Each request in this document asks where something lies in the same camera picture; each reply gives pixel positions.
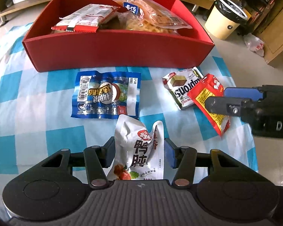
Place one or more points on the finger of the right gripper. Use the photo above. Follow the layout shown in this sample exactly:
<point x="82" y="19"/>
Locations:
<point x="251" y="93"/>
<point x="229" y="106"/>

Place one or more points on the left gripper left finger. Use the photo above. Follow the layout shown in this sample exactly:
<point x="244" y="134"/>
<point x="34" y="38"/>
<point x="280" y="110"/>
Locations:
<point x="97" y="158"/>

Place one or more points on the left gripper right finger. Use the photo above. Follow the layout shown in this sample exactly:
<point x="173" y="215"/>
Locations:
<point x="184" y="160"/>

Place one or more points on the red yellow snack bag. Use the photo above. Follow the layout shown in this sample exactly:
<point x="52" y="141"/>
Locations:
<point x="204" y="95"/>

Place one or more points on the white duck gizzard packet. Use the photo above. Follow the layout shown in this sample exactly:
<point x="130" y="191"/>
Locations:
<point x="139" y="153"/>

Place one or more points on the Kapron wafer packet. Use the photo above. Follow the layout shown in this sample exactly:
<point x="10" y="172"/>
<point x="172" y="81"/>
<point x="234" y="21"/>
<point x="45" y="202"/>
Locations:
<point x="179" y="84"/>

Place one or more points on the blue coconut jelly packet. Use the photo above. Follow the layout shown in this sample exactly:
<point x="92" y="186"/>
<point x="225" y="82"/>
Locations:
<point x="106" y="95"/>

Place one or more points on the orange spicy strips packet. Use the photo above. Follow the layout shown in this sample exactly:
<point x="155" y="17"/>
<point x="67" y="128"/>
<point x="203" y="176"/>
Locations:
<point x="154" y="13"/>

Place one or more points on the waffle snack clear bag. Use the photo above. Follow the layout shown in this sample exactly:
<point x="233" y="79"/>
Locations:
<point x="129" y="21"/>

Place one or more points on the red white small packet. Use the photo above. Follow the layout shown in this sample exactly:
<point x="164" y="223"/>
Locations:
<point x="87" y="19"/>

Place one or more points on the white plastic bag on floor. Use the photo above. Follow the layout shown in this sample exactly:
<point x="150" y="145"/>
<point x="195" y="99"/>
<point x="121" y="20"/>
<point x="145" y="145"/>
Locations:
<point x="254" y="44"/>

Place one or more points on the blue white checkered cloth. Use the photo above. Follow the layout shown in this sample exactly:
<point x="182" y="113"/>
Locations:
<point x="35" y="115"/>

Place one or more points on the yellow trash bin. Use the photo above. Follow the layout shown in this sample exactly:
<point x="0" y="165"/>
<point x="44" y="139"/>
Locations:
<point x="224" y="18"/>

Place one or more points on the red cardboard box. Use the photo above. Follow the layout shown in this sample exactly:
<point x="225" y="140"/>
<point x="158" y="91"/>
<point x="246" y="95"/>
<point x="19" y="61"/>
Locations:
<point x="50" y="51"/>

